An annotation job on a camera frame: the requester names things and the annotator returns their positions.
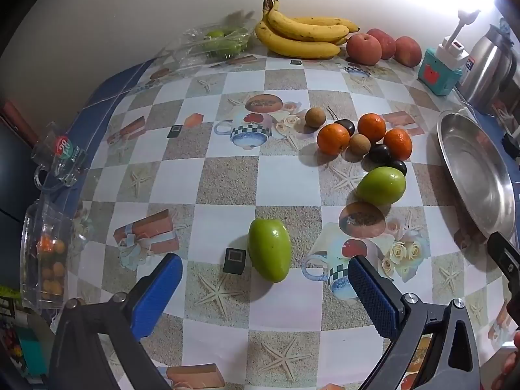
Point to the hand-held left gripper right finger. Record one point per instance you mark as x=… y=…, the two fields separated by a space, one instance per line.
x=371 y=296

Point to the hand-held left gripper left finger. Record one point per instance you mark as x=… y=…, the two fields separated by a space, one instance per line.
x=158 y=296

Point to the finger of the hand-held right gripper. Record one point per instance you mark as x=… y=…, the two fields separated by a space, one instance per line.
x=505 y=258

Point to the round stainless steel plate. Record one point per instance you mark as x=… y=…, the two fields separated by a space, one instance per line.
x=475 y=170

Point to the round green mango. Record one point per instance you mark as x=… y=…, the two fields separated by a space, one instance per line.
x=382 y=187

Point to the long green mango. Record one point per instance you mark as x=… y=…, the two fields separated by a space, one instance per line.
x=268 y=248

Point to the brown longan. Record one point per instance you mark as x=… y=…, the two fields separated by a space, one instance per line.
x=315 y=117
x=359 y=144

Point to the orange tangerine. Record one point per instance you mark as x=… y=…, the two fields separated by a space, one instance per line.
x=371 y=126
x=398 y=143
x=333 y=139

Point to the dark plum with stem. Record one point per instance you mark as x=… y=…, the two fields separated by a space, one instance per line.
x=346 y=126

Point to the person's right hand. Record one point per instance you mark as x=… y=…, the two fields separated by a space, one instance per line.
x=516 y=347

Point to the clear plastic container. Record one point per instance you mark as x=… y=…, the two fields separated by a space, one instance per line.
x=48 y=252

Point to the colourful printed packaging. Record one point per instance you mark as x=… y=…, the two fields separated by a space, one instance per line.
x=34 y=349

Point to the checkered printed tablecloth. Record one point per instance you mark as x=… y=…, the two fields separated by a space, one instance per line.
x=227 y=178

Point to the glass mug red green label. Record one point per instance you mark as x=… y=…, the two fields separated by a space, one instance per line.
x=69 y=150

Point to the clear glass mug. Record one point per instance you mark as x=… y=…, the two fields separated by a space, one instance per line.
x=42 y=150

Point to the steel thermos jug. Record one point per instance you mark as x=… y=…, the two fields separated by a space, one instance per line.
x=485 y=65

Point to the teal plastic box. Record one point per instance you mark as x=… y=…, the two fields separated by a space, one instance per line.
x=438 y=73

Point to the white power strip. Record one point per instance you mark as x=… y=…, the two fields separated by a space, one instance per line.
x=451 y=50

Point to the yellow banana bunch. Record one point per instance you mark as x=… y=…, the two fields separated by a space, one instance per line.
x=300 y=46

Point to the plastic bag of green fruit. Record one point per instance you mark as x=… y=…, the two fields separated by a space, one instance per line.
x=221 y=40

